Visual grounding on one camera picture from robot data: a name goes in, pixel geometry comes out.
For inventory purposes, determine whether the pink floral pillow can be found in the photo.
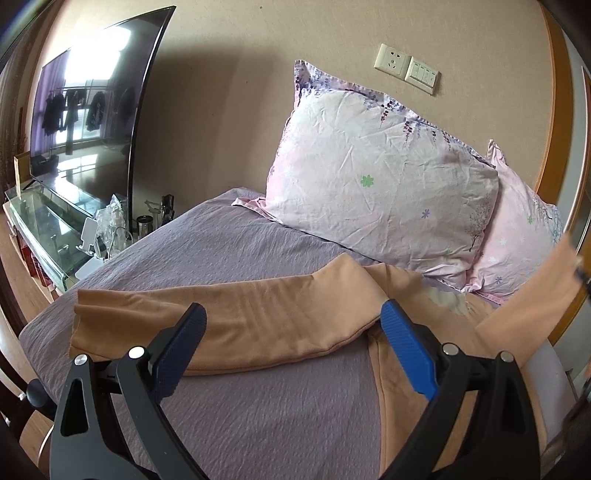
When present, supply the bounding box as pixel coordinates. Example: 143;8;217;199
463;140;563;304

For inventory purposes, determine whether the glass tv stand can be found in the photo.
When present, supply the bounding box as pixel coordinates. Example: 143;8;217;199
4;180;103;293

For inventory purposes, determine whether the clear plastic bag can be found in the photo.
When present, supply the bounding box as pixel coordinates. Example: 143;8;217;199
94;194;133;260

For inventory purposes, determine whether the black thermos cup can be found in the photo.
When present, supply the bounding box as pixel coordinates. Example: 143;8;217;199
136;215;154;239

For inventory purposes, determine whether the white phone stand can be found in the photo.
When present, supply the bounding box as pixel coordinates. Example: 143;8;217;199
77;218;98;256

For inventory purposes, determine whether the orange wooden headboard frame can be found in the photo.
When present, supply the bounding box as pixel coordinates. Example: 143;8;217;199
534;4;591;345

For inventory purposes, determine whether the black flat television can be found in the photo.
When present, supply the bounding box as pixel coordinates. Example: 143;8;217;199
29;6;175;216

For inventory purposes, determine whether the white floral pillow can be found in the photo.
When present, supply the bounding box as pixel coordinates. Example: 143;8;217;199
236;60;500;289

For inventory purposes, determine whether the white wall socket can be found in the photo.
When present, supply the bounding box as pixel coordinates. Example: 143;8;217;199
374;44;411;80

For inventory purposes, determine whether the lilac bed sheet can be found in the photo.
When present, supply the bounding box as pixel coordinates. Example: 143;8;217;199
20;192;580;479

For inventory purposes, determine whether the tan fleece garment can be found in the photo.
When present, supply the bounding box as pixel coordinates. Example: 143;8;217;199
69;240;581;466

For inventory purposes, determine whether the white light switch panel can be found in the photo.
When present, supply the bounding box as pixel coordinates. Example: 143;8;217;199
405;57;439;96

